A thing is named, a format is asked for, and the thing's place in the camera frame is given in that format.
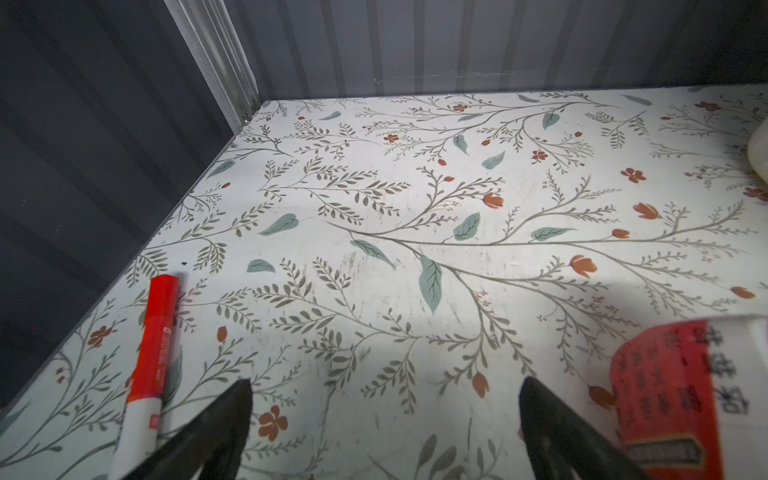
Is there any white ribbed trash bin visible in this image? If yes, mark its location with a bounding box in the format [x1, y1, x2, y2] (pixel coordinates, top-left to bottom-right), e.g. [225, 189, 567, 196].
[747, 119, 768, 183]

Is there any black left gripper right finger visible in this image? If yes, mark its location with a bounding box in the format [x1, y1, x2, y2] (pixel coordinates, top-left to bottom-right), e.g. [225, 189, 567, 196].
[519, 377, 649, 479]

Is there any red white marker pen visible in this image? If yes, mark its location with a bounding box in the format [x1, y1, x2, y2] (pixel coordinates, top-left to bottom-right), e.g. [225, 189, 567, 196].
[108, 275, 179, 479]

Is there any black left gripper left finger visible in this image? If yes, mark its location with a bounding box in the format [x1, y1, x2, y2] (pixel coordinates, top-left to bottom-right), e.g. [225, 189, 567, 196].
[124, 380, 253, 480]

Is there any clear bottle red label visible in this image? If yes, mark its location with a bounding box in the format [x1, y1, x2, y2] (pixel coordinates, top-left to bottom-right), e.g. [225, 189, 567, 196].
[610, 315, 767, 479]

